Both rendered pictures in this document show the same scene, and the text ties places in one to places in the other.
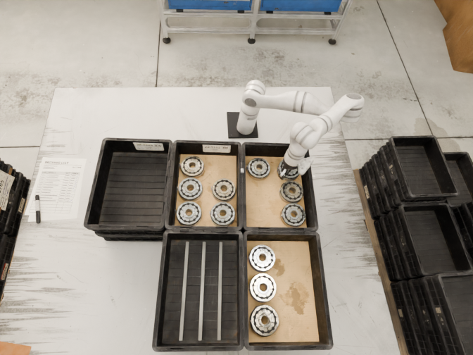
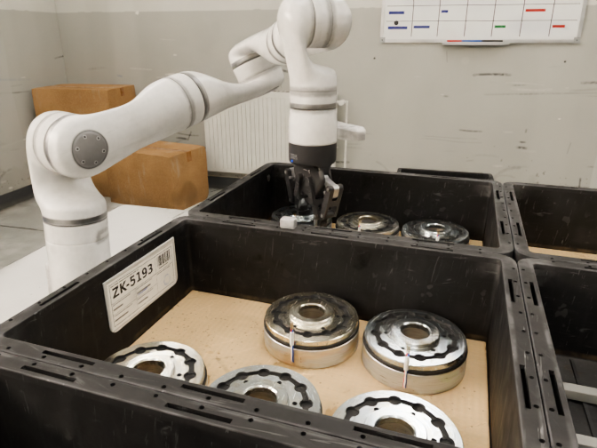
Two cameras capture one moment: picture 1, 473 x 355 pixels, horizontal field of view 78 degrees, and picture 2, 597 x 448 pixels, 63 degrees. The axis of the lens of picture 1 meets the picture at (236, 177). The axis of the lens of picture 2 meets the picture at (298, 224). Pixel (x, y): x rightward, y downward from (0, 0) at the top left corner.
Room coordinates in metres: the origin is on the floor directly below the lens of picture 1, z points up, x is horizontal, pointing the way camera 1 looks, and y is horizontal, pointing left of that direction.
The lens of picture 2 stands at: (0.29, 0.46, 1.14)
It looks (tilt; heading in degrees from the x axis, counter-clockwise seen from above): 21 degrees down; 297
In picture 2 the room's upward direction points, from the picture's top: straight up
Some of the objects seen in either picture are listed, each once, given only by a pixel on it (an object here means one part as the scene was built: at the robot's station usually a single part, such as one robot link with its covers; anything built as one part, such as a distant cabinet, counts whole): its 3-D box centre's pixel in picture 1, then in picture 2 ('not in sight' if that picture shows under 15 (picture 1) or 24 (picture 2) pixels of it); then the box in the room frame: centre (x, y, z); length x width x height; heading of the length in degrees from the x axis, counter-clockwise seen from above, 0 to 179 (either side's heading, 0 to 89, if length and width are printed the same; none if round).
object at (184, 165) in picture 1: (192, 165); (147, 376); (0.58, 0.20, 0.86); 0.10 x 0.10 x 0.01
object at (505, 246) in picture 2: (277, 184); (358, 203); (0.52, -0.18, 0.92); 0.40 x 0.30 x 0.02; 8
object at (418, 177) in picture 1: (401, 180); not in sight; (0.95, -1.07, 0.37); 0.40 x 0.30 x 0.45; 12
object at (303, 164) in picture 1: (298, 157); (322, 119); (0.60, -0.23, 1.02); 0.11 x 0.09 x 0.06; 59
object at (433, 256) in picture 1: (417, 243); not in sight; (0.56, -1.16, 0.31); 0.40 x 0.30 x 0.34; 12
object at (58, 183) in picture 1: (56, 187); not in sight; (0.43, 0.84, 0.70); 0.33 x 0.23 x 0.01; 12
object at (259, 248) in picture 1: (262, 257); not in sight; (0.22, -0.15, 0.86); 0.10 x 0.10 x 0.01
